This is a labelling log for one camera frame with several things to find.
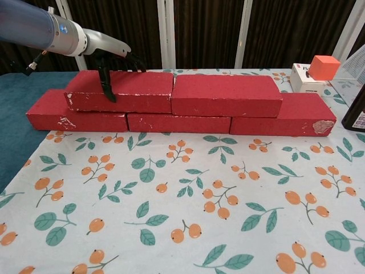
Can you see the red brick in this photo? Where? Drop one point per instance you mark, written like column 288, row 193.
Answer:
column 225, row 91
column 48, row 114
column 176, row 123
column 308, row 108
column 142, row 85

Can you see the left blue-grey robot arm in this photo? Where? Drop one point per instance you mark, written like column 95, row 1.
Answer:
column 25, row 25

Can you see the dark partition screen white frame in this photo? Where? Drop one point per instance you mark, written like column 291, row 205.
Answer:
column 205, row 34

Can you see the small white cardboard box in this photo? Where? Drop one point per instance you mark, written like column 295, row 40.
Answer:
column 302, row 80

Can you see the dark brown bottle white cap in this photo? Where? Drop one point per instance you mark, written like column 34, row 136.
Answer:
column 356, row 111

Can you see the orange foam cube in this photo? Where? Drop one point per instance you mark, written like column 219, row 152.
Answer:
column 322, row 70

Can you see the teal table cover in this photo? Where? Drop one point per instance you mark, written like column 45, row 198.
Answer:
column 14, row 114

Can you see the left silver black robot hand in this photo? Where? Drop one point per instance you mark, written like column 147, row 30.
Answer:
column 105, row 44

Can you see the floral fruit print tablecloth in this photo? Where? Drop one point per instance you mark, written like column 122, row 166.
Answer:
column 182, row 228

